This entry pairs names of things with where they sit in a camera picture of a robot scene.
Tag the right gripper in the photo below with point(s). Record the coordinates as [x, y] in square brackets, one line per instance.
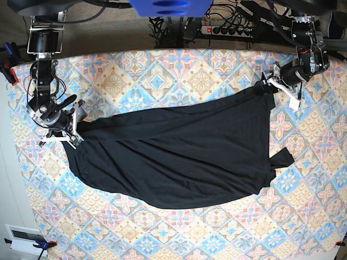
[59, 119]

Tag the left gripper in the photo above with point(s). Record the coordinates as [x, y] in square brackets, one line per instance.
[288, 78]

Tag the black long-sleeve t-shirt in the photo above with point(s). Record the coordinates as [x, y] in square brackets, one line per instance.
[182, 157]

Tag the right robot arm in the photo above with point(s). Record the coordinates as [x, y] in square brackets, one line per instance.
[45, 40]

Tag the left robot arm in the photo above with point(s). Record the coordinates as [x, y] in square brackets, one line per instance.
[312, 57]

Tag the white power strip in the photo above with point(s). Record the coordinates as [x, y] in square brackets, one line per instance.
[225, 31]

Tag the upper left table clamp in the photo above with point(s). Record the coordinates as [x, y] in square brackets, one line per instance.
[13, 60]

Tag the table clamp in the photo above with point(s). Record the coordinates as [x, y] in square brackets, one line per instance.
[40, 244]
[341, 244]
[13, 60]

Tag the lower left table clamp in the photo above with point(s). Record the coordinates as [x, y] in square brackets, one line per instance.
[40, 244]

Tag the patterned tile tablecloth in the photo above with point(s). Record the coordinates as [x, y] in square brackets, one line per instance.
[302, 213]

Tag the lower right table clamp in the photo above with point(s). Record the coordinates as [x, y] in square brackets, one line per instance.
[341, 244]

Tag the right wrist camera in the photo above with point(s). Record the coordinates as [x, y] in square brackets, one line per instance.
[75, 141]

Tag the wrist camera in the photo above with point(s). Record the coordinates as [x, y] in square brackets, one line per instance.
[294, 104]
[75, 141]

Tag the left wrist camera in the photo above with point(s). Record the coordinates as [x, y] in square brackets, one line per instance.
[294, 104]

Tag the white wall outlet box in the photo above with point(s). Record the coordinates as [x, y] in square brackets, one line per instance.
[23, 239]

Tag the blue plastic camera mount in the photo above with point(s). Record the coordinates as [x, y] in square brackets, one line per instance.
[167, 8]

